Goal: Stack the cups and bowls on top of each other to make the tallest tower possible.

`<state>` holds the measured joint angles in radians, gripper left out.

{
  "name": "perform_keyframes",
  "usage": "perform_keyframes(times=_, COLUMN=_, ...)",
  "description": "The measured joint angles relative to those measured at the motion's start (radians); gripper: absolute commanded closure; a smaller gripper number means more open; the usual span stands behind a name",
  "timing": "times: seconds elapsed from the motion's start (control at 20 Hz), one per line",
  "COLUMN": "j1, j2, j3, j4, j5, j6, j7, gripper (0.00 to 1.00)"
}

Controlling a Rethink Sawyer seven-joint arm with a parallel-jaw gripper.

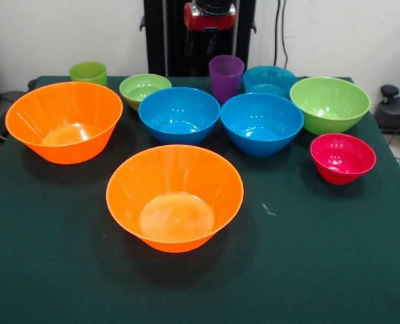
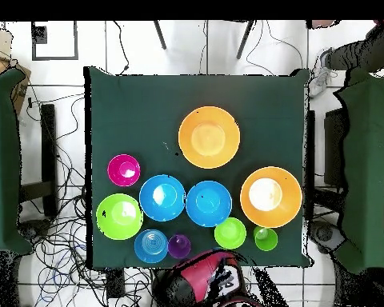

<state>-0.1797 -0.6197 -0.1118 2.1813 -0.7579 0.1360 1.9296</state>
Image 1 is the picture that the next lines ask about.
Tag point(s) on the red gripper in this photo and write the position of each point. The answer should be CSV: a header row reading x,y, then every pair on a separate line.
x,y
208,22

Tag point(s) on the large orange plastic bowl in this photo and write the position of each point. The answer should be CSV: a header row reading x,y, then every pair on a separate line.
x,y
61,104
173,168

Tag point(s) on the purple plastic cup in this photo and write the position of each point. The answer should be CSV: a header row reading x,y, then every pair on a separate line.
x,y
226,81

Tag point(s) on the blue plastic bowl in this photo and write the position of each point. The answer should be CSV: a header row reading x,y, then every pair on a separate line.
x,y
261,118
179,111

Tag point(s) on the small green plastic bowl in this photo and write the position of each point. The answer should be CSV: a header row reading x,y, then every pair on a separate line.
x,y
142,87

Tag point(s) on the small translucent blue bowl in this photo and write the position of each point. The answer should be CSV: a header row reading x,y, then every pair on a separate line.
x,y
269,79

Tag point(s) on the green plastic cup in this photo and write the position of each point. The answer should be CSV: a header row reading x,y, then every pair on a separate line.
x,y
88,74

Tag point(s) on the large green plastic bowl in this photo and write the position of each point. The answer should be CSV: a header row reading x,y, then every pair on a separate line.
x,y
328,98

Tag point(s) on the small pink plastic bowl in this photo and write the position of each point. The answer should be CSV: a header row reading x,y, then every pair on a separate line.
x,y
342,155

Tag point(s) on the black stand base with knob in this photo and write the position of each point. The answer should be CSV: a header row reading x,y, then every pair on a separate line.
x,y
399,111

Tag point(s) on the dark green table cloth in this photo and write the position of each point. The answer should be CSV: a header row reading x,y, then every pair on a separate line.
x,y
301,270

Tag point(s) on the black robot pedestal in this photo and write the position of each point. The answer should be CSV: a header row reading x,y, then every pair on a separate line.
x,y
156,33

